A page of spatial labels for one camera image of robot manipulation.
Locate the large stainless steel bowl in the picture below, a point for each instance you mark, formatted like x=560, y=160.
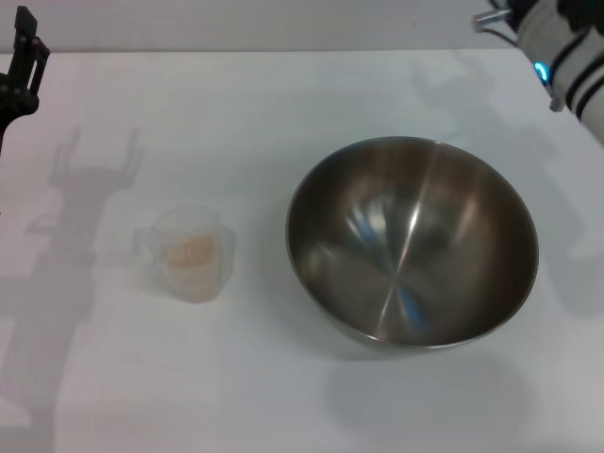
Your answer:
x=415, y=245

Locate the clear plastic measuring cup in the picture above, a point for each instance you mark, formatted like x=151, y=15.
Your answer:
x=160, y=238

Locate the silver metal connector plug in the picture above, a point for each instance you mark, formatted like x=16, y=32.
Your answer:
x=490, y=17

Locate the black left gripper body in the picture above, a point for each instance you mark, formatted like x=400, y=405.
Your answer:
x=13, y=101

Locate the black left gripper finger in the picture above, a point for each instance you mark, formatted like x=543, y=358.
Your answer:
x=28, y=56

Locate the beige rice grains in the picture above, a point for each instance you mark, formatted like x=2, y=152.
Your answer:
x=191, y=257

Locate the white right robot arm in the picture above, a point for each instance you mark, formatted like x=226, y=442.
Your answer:
x=573, y=52

